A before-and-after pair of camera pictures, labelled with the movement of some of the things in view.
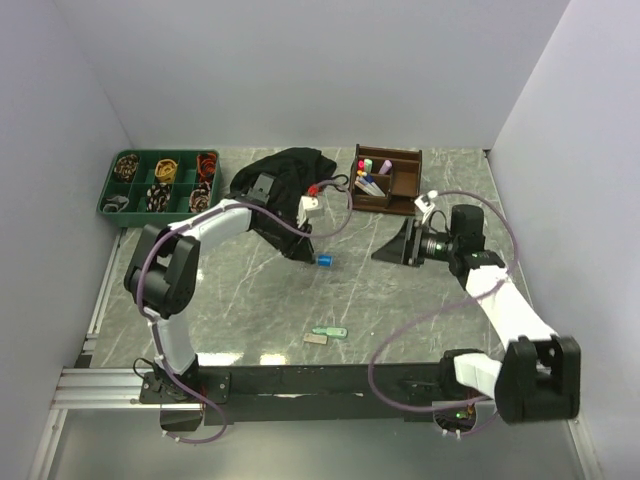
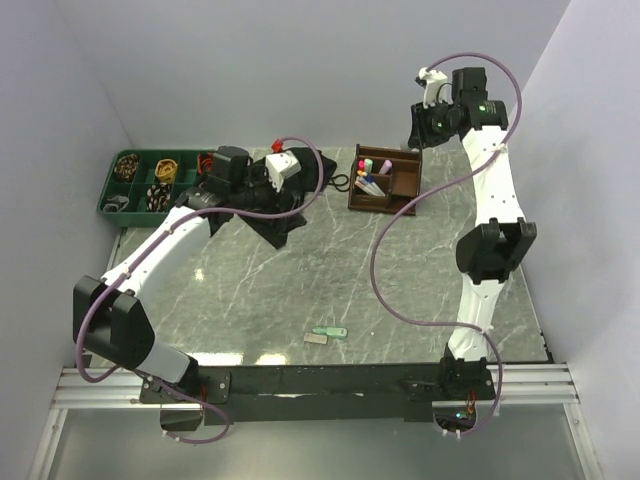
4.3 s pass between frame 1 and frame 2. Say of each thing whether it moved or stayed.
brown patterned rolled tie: stayed
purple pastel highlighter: stayed
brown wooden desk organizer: stayed
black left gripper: moved
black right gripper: moved
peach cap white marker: stayed
